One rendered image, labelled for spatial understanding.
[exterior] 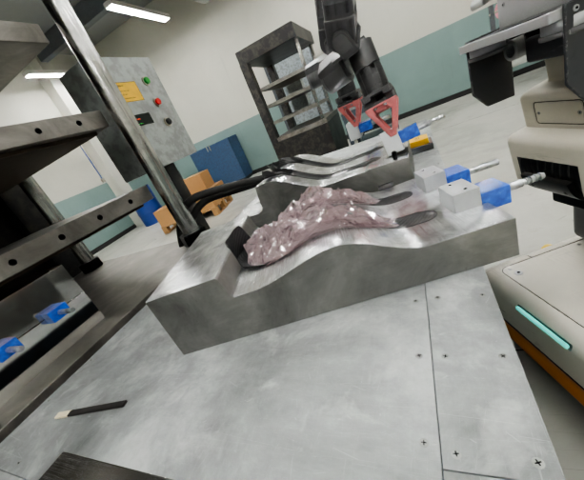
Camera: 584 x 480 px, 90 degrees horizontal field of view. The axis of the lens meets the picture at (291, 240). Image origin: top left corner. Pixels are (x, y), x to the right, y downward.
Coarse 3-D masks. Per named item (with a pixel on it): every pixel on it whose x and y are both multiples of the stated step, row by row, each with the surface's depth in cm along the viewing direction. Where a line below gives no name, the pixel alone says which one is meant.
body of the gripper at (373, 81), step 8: (376, 64) 61; (360, 72) 63; (368, 72) 62; (376, 72) 61; (384, 72) 62; (360, 80) 63; (368, 80) 62; (376, 80) 62; (384, 80) 62; (360, 88) 65; (368, 88) 63; (376, 88) 62; (384, 88) 60; (392, 88) 59; (368, 96) 61; (376, 96) 64
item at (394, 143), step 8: (432, 120) 63; (392, 128) 64; (408, 128) 63; (416, 128) 63; (424, 128) 64; (384, 136) 65; (392, 136) 65; (400, 136) 65; (408, 136) 64; (384, 144) 66; (392, 144) 65; (400, 144) 65
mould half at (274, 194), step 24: (408, 144) 74; (288, 168) 83; (312, 168) 83; (336, 168) 81; (360, 168) 70; (384, 168) 64; (408, 168) 63; (264, 192) 77; (288, 192) 74; (240, 216) 86; (264, 216) 80
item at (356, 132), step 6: (354, 120) 94; (366, 120) 93; (372, 120) 94; (348, 126) 94; (360, 126) 93; (366, 126) 92; (372, 126) 92; (348, 132) 95; (354, 132) 94; (360, 132) 94; (354, 138) 95
